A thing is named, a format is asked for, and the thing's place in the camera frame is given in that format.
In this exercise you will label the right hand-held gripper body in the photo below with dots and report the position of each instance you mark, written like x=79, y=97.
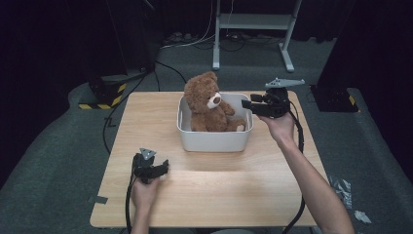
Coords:
x=276, y=99

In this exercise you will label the grey metal stand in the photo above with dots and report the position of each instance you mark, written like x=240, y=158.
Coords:
x=253, y=21

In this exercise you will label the white plastic bin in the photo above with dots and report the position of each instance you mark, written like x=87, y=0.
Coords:
x=214, y=141

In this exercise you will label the brown teddy bear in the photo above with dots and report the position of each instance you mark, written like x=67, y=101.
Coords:
x=204, y=104

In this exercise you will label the flat grey tape strip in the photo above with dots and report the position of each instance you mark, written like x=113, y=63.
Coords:
x=97, y=200

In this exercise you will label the small crumpled grey tape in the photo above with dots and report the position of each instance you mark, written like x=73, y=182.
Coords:
x=362, y=216

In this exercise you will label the person's right hand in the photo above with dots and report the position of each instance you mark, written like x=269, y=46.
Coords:
x=281, y=128

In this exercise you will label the black stand with striped base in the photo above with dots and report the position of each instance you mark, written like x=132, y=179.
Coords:
x=105, y=94
x=334, y=99

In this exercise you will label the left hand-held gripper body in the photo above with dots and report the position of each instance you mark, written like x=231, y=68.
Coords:
x=144, y=165

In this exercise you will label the person's left hand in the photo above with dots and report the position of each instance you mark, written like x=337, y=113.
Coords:
x=144, y=195

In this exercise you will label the large crumpled grey tape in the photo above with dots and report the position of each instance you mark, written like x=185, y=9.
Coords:
x=342, y=191

